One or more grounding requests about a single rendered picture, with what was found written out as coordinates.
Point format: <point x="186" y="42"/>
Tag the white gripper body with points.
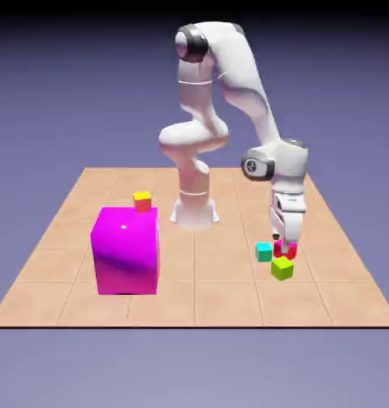
<point x="291" y="223"/>

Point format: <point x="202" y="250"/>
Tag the small green cube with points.
<point x="282" y="268"/>

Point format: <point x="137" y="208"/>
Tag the small yellow cube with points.
<point x="142" y="201"/>

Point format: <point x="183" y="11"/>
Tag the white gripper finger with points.
<point x="276" y="236"/>
<point x="286" y="247"/>

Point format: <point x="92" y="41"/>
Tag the small red cube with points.
<point x="292" y="250"/>

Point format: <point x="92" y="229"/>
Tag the small cyan cube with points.
<point x="263" y="251"/>

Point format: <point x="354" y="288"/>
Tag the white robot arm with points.
<point x="242" y="92"/>

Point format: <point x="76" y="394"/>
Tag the large magenta box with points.
<point x="126" y="251"/>

